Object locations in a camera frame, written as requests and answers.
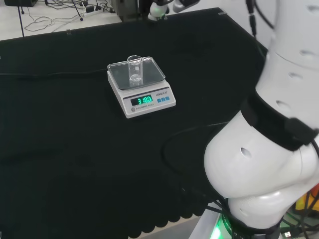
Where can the grey tape piece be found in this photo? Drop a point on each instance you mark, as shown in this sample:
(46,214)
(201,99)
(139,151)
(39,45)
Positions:
(221,13)

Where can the yellow stop button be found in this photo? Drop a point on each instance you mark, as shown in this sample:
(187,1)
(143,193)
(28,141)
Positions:
(302,203)

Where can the white electronic balance steel pan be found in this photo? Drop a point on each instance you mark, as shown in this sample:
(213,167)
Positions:
(149,99)

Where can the white power strip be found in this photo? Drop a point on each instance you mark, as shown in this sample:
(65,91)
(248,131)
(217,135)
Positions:
(89,10)

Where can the small clear glass beaker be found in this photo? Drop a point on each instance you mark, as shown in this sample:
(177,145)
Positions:
(135,72)

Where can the blue tripod leg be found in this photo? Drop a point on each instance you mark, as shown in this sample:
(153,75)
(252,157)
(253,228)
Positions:
(21,22)

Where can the black bench cloth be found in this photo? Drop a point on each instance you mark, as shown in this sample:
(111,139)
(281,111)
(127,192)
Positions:
(74,149)

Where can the clear cloth clip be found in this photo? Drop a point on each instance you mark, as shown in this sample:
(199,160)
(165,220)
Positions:
(68,32)

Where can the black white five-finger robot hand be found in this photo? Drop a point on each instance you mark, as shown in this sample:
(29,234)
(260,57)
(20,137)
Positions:
(157,10)

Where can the black box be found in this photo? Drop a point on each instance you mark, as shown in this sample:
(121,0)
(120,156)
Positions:
(21,3)

